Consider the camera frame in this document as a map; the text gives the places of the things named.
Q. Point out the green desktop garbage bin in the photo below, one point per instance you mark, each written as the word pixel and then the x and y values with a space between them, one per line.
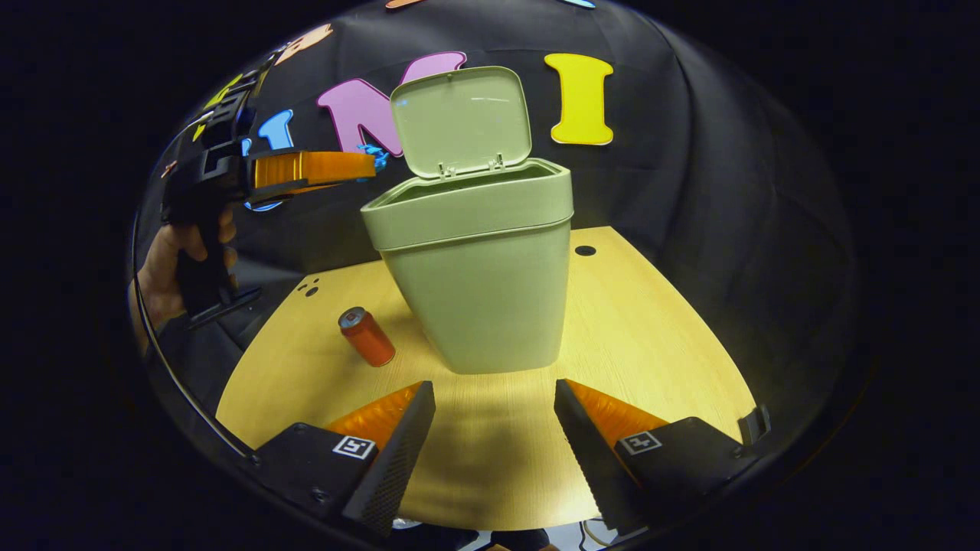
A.
pixel 482 291

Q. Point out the red pop can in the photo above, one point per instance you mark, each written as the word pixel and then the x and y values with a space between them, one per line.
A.
pixel 371 344

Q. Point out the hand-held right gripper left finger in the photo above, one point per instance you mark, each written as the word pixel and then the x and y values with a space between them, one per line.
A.
pixel 396 459

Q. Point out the black backdrop cloth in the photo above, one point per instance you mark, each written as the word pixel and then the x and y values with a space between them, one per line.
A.
pixel 689 153

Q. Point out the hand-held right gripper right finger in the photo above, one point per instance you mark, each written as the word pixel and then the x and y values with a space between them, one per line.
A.
pixel 591 459

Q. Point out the blue paper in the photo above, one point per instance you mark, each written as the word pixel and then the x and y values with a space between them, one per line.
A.
pixel 377 157

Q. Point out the wooden desktop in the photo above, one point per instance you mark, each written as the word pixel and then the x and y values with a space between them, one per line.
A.
pixel 490 459

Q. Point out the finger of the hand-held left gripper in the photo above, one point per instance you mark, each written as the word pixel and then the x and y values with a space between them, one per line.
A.
pixel 314 167

